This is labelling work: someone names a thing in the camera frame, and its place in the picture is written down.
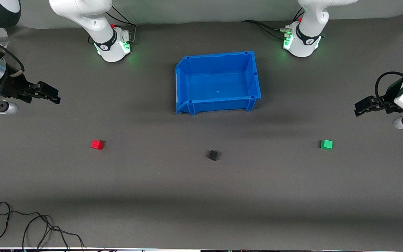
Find blue plastic bin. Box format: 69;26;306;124
175;51;262;116

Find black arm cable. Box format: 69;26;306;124
374;71;403;107
0;30;26;78

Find black arm base cables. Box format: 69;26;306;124
241;7;305;40
88;5;137;45

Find black loose tangled cable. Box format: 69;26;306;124
0;202;85;252

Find black left arm base cables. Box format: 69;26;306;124
241;7;305;40

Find black right arm base cables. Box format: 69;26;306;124
88;5;137;45

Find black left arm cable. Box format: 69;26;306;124
374;71;403;107

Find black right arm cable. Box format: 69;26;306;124
0;30;26;78

